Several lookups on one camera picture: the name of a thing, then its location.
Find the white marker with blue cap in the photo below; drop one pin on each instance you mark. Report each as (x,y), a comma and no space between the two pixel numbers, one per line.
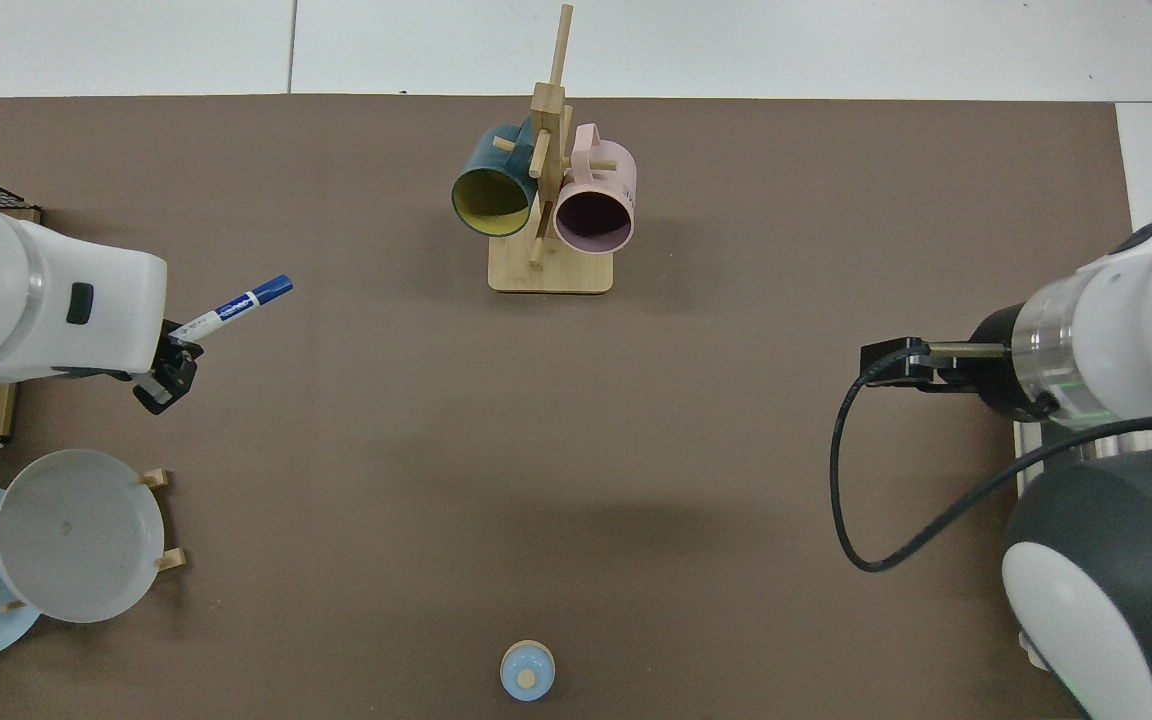
(236,305)

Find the wooden plate rack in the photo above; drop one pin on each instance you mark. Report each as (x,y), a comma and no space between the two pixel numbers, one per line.
(156,478)

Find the grey plate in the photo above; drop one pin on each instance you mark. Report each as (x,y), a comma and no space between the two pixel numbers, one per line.
(76,535)

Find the brown table cloth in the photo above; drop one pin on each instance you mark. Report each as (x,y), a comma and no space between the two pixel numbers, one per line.
(636,450)

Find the dark blue cup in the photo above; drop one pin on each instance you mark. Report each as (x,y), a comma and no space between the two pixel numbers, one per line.
(481,155)

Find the wooden cup stand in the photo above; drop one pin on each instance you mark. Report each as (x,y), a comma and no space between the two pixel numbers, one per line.
(551,275)

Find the pink cup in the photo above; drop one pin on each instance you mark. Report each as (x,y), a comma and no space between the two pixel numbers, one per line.
(611,170)

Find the small blue round bell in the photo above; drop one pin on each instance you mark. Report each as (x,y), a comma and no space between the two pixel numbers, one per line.
(527,672)

